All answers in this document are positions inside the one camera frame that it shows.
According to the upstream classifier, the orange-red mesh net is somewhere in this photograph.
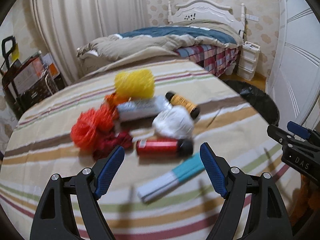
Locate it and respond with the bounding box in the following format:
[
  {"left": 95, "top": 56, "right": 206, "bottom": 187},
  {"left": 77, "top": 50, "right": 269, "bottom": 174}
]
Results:
[{"left": 70, "top": 103, "right": 119, "bottom": 152}]

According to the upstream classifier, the yellow foam net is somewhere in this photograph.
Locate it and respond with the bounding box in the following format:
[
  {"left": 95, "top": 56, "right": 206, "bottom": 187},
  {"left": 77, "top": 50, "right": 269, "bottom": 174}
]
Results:
[{"left": 114, "top": 70, "right": 155, "bottom": 101}]

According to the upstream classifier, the plaid bed sheet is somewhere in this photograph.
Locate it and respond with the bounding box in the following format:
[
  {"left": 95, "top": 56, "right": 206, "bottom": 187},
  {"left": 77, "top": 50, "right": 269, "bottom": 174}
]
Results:
[{"left": 174, "top": 43, "right": 240, "bottom": 77}]

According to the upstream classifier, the person's right forearm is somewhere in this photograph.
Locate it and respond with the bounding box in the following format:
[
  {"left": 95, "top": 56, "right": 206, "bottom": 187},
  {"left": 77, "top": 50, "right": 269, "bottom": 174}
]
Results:
[{"left": 299, "top": 174, "right": 320, "bottom": 214}]

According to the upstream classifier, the brown bottle with yellow label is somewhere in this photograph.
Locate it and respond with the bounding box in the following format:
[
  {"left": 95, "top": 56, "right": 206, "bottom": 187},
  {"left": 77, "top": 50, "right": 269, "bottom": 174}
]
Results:
[{"left": 165, "top": 91, "right": 201, "bottom": 119}]

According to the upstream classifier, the pale paper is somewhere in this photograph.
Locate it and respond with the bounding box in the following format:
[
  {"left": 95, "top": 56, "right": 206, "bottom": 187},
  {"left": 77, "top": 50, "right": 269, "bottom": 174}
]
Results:
[{"left": 152, "top": 105, "right": 195, "bottom": 140}]

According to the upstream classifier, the striped tablecloth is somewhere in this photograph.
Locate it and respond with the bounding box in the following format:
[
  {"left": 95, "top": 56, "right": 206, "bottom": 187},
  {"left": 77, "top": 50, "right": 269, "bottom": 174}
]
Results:
[{"left": 0, "top": 59, "right": 303, "bottom": 240}]

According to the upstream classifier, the yellow tag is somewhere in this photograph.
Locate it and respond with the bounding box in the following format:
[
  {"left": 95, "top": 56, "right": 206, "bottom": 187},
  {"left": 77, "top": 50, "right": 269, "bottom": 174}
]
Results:
[{"left": 11, "top": 43, "right": 21, "bottom": 61}]

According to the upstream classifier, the white and orange cardboard box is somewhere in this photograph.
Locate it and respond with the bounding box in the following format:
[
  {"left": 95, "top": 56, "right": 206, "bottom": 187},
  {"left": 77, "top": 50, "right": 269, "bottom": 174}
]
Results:
[{"left": 11, "top": 55, "right": 45, "bottom": 93}]

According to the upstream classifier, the brown patterned box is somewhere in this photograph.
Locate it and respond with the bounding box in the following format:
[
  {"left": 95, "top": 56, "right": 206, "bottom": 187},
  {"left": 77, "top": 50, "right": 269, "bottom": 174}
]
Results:
[{"left": 17, "top": 72, "right": 67, "bottom": 111}]

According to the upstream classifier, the white wardrobe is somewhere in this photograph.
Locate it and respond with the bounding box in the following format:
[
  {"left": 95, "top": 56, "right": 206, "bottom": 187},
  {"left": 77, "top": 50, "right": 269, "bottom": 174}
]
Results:
[{"left": 265, "top": 0, "right": 320, "bottom": 131}]

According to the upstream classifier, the white tube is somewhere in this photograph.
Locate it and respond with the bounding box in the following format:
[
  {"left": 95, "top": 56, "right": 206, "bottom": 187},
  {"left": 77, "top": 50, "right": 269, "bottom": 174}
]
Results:
[{"left": 117, "top": 96, "right": 173, "bottom": 123}]

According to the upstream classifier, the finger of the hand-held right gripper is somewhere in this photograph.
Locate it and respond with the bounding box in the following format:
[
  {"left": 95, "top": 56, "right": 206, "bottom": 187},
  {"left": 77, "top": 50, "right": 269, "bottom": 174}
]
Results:
[
  {"left": 267, "top": 124, "right": 298, "bottom": 147},
  {"left": 287, "top": 121, "right": 320, "bottom": 141}
]

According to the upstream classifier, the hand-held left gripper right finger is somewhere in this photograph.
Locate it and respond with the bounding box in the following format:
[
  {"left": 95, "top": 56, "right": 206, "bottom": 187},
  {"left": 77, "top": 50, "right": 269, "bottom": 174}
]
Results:
[{"left": 199, "top": 142, "right": 293, "bottom": 240}]

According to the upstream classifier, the bed with quilt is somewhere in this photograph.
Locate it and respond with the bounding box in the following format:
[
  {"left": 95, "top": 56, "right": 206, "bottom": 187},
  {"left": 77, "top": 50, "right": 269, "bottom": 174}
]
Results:
[{"left": 76, "top": 21, "right": 245, "bottom": 68}]

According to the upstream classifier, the red can with black cap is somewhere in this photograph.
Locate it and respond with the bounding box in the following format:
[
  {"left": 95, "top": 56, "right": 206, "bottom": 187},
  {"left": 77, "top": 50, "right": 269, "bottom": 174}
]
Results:
[{"left": 136, "top": 138, "right": 194, "bottom": 158}]

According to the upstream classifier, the white plastic drawer unit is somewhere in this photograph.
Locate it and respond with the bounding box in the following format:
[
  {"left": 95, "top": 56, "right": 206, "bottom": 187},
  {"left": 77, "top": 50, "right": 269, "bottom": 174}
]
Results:
[{"left": 236, "top": 41, "right": 261, "bottom": 81}]

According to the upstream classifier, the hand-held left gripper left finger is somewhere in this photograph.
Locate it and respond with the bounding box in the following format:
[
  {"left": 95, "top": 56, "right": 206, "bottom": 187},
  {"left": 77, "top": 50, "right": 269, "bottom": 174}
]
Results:
[{"left": 30, "top": 145, "right": 125, "bottom": 240}]

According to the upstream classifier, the black hand trolley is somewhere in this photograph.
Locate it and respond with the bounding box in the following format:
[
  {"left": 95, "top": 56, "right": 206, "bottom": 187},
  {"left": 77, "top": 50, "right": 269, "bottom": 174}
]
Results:
[{"left": 1, "top": 36, "right": 28, "bottom": 111}]

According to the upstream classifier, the dark red plastic bag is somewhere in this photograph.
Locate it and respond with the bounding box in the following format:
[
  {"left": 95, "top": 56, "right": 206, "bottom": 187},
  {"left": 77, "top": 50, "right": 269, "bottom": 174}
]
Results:
[{"left": 93, "top": 131, "right": 133, "bottom": 161}]

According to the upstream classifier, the small white orange box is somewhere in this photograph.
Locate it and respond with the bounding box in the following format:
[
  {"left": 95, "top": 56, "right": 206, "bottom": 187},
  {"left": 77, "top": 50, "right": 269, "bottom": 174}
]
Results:
[{"left": 41, "top": 52, "right": 61, "bottom": 77}]

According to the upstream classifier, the cream curtain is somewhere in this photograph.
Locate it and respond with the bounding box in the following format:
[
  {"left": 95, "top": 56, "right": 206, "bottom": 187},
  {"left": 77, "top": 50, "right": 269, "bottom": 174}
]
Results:
[{"left": 28, "top": 0, "right": 148, "bottom": 86}]

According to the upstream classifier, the orange foil wrapper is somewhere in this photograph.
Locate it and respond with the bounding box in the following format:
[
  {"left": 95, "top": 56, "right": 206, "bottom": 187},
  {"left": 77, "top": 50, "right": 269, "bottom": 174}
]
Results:
[{"left": 103, "top": 92, "right": 130, "bottom": 120}]

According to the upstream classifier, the white and teal box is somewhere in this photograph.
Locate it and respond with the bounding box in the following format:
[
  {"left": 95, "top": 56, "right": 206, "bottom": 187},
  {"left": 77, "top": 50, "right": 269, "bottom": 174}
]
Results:
[{"left": 137, "top": 153, "right": 206, "bottom": 204}]

